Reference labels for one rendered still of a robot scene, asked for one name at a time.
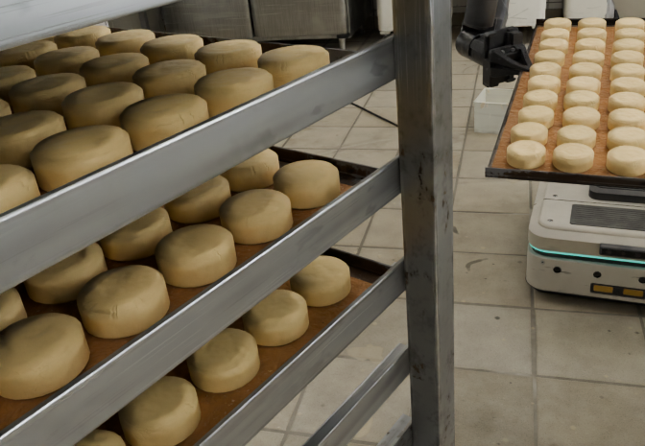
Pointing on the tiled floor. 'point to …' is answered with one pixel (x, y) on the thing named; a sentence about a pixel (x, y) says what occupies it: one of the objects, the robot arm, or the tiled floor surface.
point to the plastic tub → (490, 109)
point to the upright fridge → (281, 6)
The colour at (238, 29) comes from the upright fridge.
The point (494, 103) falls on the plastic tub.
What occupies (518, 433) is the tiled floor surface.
